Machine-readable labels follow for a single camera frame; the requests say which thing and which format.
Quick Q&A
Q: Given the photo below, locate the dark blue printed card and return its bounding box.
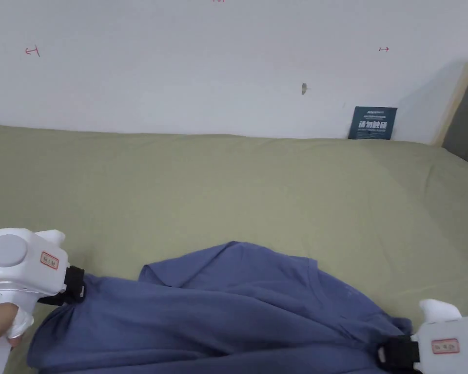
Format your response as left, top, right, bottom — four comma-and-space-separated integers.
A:
348, 106, 398, 141

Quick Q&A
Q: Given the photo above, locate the grey padded headboard, wooden frame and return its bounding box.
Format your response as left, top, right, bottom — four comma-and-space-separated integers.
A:
430, 52, 468, 172

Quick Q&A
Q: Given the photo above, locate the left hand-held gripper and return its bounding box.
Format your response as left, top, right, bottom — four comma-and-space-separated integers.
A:
0, 227, 87, 374

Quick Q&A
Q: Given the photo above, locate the bed with pale green sheet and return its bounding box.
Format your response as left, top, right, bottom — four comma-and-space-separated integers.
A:
0, 123, 468, 374

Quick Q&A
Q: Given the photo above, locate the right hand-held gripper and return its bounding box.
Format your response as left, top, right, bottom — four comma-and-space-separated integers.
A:
375, 299, 468, 374

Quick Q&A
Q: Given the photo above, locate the dark blue shirt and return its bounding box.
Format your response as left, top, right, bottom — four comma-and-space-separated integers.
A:
26, 241, 415, 374

